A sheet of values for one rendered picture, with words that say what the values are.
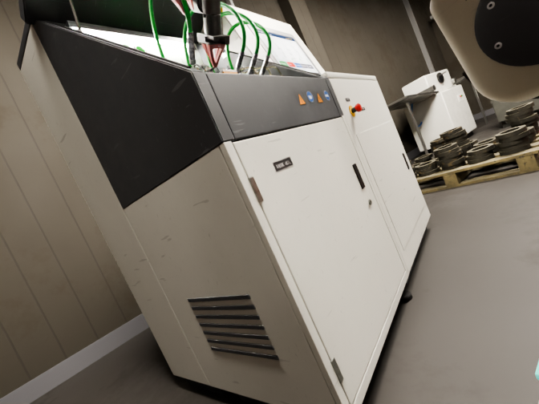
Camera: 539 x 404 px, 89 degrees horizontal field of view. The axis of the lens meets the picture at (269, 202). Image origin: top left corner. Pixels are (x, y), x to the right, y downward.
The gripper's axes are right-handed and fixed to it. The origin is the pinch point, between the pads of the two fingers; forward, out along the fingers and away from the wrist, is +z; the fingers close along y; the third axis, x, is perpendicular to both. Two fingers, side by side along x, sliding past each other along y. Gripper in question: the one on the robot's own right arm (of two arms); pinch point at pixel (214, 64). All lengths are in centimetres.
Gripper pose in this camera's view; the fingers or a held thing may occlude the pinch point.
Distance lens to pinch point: 109.7
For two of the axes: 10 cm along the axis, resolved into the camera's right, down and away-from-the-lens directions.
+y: -6.9, -4.6, 5.5
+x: -7.2, 3.9, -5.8
